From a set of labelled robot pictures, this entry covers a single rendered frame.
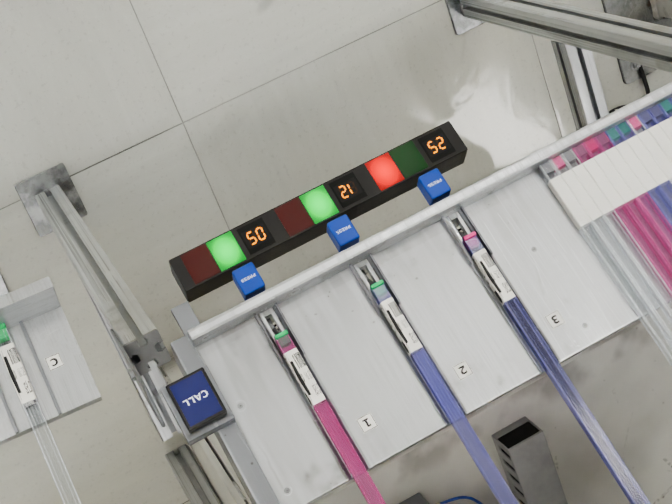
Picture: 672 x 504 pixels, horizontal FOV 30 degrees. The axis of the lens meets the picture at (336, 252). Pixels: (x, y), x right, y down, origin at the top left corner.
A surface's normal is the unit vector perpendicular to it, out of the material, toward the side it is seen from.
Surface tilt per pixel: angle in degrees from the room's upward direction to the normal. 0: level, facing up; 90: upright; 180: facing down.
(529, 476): 0
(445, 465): 0
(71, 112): 0
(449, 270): 44
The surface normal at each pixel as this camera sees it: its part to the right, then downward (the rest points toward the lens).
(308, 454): 0.03, -0.37
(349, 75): 0.36, 0.29
